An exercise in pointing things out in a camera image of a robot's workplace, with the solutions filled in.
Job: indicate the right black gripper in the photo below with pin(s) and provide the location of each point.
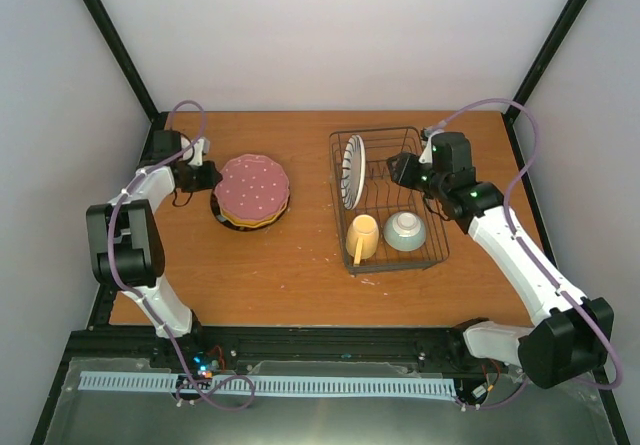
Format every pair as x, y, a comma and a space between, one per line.
402, 172

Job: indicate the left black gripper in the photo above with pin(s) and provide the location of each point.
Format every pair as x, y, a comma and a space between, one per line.
213, 177

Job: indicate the dark striped bottom plate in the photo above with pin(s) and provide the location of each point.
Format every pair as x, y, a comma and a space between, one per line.
223, 219

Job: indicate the white blue striped plate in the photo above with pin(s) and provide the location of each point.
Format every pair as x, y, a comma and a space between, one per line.
353, 172

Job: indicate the black wire dish rack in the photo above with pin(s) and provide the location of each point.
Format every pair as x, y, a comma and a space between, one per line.
381, 198

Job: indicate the pale green ceramic bowl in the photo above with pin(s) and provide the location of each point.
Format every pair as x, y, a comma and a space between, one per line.
405, 232

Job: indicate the pink scalloped plate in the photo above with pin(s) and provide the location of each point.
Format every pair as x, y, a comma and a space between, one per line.
252, 187

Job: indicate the yellow ceramic mug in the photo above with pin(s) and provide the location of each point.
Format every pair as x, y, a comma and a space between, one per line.
362, 238

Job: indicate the yellow dotted scalloped plate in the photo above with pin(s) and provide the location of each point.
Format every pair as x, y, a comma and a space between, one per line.
250, 221

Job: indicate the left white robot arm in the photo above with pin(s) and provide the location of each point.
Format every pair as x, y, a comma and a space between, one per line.
125, 246

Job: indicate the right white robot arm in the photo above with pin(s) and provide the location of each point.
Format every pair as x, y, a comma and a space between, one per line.
570, 333

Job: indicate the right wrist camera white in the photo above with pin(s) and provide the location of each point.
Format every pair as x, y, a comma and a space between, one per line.
426, 140

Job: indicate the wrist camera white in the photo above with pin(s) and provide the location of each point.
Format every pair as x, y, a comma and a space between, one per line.
194, 156
426, 140

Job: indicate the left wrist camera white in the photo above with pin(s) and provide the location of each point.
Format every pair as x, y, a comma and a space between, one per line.
194, 156

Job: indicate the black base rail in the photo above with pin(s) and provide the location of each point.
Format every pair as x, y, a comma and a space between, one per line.
425, 350

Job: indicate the light blue cable duct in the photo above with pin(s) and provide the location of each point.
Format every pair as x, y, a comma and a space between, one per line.
274, 386

